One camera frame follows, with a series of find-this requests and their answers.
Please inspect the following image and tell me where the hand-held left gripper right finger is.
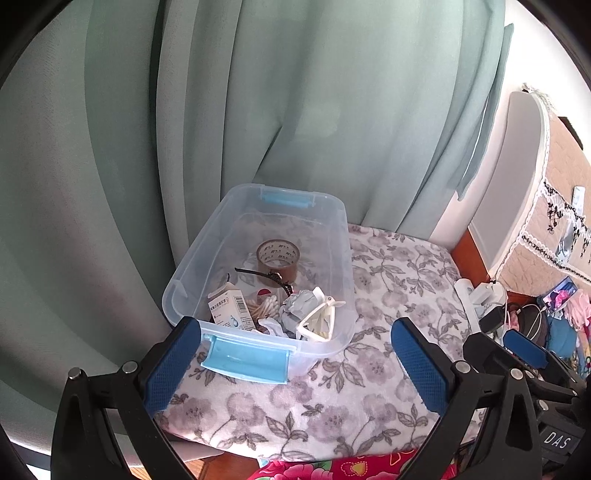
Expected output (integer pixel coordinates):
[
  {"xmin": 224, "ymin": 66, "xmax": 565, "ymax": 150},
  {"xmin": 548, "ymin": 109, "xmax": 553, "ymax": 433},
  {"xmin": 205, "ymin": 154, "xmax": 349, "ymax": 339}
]
[{"xmin": 390, "ymin": 316, "xmax": 543, "ymax": 480}]

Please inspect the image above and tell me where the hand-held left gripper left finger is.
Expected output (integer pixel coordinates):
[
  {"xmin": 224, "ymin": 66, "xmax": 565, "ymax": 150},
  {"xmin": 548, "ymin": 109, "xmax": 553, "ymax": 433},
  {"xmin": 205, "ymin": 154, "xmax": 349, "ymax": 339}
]
[{"xmin": 51, "ymin": 316, "xmax": 204, "ymax": 480}]

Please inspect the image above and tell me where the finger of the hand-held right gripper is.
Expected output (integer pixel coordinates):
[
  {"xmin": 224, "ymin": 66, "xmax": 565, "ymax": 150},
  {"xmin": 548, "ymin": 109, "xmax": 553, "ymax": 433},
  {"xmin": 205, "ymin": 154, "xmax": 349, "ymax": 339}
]
[
  {"xmin": 462, "ymin": 331, "xmax": 522, "ymax": 376},
  {"xmin": 502, "ymin": 329, "xmax": 585, "ymax": 386}
]

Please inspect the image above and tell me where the white medicine box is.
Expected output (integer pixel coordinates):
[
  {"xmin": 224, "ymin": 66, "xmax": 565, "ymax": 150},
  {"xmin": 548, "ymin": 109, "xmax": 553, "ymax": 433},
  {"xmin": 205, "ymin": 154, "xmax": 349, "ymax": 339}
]
[{"xmin": 207, "ymin": 284, "xmax": 256, "ymax": 330}]

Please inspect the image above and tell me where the clear plastic storage container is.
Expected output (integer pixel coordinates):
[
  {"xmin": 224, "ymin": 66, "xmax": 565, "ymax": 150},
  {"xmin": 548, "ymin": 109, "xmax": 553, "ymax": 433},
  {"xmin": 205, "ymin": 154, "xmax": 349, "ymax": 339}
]
[{"xmin": 161, "ymin": 183, "xmax": 356, "ymax": 385}]

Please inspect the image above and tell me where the cream plastic clip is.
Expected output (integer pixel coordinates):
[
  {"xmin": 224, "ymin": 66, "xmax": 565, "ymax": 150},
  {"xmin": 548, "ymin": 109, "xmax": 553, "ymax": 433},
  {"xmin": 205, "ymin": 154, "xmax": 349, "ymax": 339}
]
[{"xmin": 295, "ymin": 286, "xmax": 347, "ymax": 342}]

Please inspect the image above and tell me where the cotton swab pack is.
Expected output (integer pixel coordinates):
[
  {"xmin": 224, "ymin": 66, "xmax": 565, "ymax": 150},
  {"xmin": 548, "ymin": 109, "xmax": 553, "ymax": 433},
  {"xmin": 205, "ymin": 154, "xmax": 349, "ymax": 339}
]
[{"xmin": 249, "ymin": 288, "xmax": 283, "ymax": 324}]

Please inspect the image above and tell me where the white paper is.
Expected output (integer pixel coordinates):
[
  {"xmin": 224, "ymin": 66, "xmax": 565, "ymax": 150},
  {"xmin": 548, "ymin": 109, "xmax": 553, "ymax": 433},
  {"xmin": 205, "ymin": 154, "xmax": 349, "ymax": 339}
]
[{"xmin": 279, "ymin": 290, "xmax": 319, "ymax": 333}]

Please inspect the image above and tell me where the black striped cap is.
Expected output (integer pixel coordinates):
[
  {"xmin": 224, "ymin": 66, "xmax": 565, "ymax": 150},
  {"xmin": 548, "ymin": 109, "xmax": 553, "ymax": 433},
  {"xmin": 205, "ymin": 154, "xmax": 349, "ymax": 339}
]
[{"xmin": 508, "ymin": 305, "xmax": 550, "ymax": 344}]

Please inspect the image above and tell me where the white power strip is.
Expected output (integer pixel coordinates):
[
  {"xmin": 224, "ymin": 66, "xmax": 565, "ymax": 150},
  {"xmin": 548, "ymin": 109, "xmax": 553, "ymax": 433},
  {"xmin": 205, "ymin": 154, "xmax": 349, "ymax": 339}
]
[{"xmin": 455, "ymin": 278, "xmax": 509, "ymax": 333}]

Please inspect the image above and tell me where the pile of colourful clothes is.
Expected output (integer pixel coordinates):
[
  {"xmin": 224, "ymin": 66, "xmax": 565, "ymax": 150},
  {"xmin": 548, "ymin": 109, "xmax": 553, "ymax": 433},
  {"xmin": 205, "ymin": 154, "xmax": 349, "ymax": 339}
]
[{"xmin": 540, "ymin": 276, "xmax": 591, "ymax": 365}]

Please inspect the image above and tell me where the grey floral blanket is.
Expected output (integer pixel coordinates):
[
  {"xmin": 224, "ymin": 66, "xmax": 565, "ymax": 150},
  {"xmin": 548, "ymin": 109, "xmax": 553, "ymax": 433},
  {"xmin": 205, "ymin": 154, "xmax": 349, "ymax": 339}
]
[{"xmin": 154, "ymin": 224, "xmax": 476, "ymax": 462}]

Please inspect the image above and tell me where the red floral cloth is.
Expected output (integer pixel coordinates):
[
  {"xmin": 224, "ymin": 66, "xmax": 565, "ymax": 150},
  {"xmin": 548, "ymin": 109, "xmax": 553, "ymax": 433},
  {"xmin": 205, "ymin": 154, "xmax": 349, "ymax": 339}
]
[{"xmin": 252, "ymin": 450, "xmax": 444, "ymax": 480}]

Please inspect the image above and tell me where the brown packing tape roll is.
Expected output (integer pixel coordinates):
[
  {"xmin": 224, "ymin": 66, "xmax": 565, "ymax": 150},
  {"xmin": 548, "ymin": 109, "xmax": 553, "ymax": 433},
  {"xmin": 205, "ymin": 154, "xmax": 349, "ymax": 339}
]
[{"xmin": 256, "ymin": 239, "xmax": 302, "ymax": 283}]

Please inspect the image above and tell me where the white appliance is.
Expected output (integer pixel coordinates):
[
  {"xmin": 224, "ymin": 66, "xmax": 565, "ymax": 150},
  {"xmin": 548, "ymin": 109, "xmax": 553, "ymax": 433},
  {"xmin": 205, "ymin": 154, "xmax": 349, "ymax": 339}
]
[{"xmin": 471, "ymin": 90, "xmax": 550, "ymax": 278}]

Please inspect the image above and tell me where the beige lace-trimmed cover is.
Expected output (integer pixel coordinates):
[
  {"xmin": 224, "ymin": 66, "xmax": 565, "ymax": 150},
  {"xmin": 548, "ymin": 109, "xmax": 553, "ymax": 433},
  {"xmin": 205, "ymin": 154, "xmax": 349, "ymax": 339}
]
[{"xmin": 499, "ymin": 85, "xmax": 591, "ymax": 301}]

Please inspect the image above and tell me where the green curtain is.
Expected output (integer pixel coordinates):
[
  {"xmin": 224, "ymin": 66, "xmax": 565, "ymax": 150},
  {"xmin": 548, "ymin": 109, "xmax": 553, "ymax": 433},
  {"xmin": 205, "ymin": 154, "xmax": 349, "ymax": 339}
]
[{"xmin": 0, "ymin": 0, "xmax": 515, "ymax": 444}]

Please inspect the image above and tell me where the red-brown wooden frame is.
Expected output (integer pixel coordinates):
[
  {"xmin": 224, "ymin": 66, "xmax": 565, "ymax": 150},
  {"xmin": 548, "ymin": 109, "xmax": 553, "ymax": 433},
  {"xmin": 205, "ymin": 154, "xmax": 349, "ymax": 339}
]
[{"xmin": 450, "ymin": 228, "xmax": 499, "ymax": 287}]

